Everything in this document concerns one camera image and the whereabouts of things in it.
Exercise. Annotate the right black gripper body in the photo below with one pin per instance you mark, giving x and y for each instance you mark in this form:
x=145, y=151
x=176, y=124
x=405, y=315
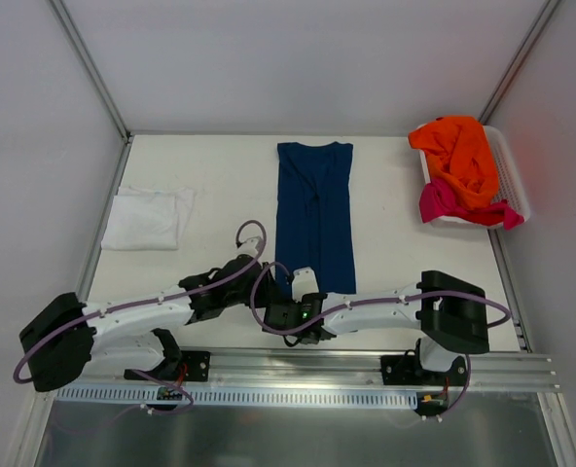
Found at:
x=275, y=316

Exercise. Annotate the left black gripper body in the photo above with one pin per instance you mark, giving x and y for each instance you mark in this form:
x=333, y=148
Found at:
x=262, y=283

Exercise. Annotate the blue t shirt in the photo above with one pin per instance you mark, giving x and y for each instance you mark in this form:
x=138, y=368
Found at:
x=313, y=220

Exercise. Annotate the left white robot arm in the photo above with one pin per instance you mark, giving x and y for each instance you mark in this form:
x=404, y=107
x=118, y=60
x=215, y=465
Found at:
x=68, y=334

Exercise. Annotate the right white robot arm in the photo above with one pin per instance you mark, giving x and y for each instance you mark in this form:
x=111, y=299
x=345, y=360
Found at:
x=449, y=312

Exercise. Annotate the folded white t shirt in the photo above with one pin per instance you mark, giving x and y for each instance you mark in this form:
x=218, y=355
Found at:
x=148, y=219

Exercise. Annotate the pink t shirt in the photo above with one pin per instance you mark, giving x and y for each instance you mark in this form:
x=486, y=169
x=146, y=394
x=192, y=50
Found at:
x=438, y=200

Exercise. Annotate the orange t shirt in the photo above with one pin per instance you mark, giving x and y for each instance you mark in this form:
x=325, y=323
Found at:
x=457, y=151

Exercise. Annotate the white plastic basket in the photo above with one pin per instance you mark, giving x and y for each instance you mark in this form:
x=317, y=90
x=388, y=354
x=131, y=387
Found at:
x=510, y=184

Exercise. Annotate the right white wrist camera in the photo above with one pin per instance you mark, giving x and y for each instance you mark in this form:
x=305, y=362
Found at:
x=304, y=282

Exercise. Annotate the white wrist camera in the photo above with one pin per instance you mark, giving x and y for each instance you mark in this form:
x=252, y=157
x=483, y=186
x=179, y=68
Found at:
x=304, y=282
x=252, y=247

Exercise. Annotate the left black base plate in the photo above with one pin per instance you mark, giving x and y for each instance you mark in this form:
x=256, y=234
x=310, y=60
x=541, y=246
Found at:
x=182, y=366

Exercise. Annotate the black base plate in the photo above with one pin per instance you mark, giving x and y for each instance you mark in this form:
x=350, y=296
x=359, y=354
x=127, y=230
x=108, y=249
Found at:
x=405, y=370
x=182, y=366

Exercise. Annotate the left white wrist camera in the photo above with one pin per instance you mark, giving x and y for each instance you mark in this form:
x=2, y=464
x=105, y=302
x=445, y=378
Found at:
x=252, y=247

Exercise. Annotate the aluminium mounting rail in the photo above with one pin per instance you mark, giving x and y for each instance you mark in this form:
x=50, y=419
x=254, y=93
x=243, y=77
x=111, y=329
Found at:
x=311, y=368

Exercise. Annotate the white slotted cable duct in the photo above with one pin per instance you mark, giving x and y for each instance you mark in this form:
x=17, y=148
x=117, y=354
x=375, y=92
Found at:
x=239, y=396

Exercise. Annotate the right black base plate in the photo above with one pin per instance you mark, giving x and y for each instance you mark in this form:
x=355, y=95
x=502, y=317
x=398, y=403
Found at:
x=405, y=370

